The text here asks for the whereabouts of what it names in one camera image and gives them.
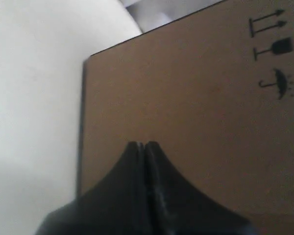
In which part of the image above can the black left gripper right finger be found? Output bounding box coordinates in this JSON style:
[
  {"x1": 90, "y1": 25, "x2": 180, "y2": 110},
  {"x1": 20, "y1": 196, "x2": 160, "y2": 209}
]
[{"x1": 145, "y1": 141, "x2": 254, "y2": 235}]

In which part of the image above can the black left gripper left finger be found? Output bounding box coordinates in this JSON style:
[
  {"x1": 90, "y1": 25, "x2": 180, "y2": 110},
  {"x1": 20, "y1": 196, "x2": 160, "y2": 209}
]
[{"x1": 36, "y1": 142, "x2": 146, "y2": 235}]

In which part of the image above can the torn cardboard box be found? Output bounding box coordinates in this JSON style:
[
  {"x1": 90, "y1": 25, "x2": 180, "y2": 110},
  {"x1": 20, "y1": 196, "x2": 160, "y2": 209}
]
[{"x1": 79, "y1": 0, "x2": 294, "y2": 235}]

